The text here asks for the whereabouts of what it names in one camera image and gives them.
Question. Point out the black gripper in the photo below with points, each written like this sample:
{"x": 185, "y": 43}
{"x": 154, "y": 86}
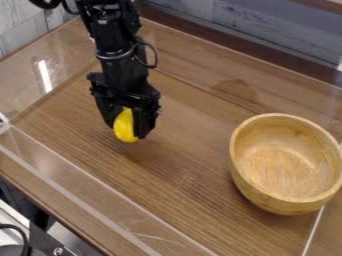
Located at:
{"x": 121, "y": 85}

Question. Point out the yellow lemon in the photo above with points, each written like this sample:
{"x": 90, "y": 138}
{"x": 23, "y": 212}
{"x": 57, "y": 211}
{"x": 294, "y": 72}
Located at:
{"x": 123, "y": 126}

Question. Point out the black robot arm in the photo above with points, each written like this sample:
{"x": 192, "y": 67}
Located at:
{"x": 111, "y": 20}

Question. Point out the brown wooden bowl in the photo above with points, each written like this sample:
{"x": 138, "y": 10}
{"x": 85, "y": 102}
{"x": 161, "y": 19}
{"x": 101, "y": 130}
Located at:
{"x": 285, "y": 163}

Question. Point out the clear acrylic enclosure wall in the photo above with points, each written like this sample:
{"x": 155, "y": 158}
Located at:
{"x": 158, "y": 197}

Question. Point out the black metal table frame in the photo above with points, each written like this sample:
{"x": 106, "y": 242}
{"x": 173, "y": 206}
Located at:
{"x": 49, "y": 235}

